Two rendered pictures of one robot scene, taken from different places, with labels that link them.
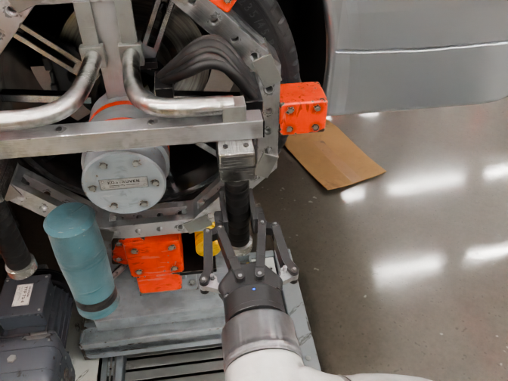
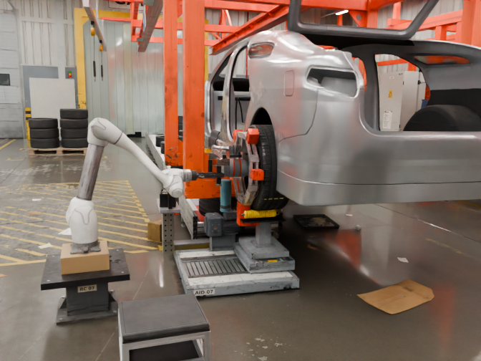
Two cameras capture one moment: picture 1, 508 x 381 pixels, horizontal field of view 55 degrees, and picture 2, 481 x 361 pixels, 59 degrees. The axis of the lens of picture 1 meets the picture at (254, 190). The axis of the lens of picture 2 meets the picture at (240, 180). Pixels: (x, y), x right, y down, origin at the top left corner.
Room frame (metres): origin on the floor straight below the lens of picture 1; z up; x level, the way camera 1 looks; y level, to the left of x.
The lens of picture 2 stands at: (0.32, -3.01, 1.35)
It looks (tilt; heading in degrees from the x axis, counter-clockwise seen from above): 10 degrees down; 83
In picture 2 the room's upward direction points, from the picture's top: 1 degrees clockwise
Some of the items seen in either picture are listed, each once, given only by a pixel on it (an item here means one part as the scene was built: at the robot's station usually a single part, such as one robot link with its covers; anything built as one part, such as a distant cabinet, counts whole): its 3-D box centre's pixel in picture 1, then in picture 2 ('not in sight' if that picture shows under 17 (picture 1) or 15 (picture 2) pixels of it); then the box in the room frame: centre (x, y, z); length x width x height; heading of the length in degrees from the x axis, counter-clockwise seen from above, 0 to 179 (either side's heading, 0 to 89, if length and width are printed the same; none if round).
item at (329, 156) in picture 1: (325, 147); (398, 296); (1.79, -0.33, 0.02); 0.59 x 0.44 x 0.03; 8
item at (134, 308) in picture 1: (165, 248); (263, 232); (0.91, 0.25, 0.32); 0.40 x 0.30 x 0.28; 98
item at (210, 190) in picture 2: not in sight; (230, 176); (0.69, 0.73, 0.69); 0.52 x 0.17 x 0.35; 8
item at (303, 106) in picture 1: (298, 108); (256, 174); (0.79, -0.09, 0.85); 0.09 x 0.08 x 0.07; 98
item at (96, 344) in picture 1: (172, 289); (262, 255); (0.91, 0.25, 0.13); 0.50 x 0.36 x 0.10; 98
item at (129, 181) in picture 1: (128, 146); (235, 167); (0.67, 0.22, 0.85); 0.21 x 0.14 x 0.14; 8
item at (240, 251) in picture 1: (237, 212); (218, 175); (0.53, 0.02, 0.83); 0.04 x 0.04 x 0.16
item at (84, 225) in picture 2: not in sight; (84, 223); (-0.34, -0.28, 0.57); 0.18 x 0.16 x 0.22; 113
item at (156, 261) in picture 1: (156, 243); (248, 213); (0.78, 0.23, 0.48); 0.16 x 0.12 x 0.17; 8
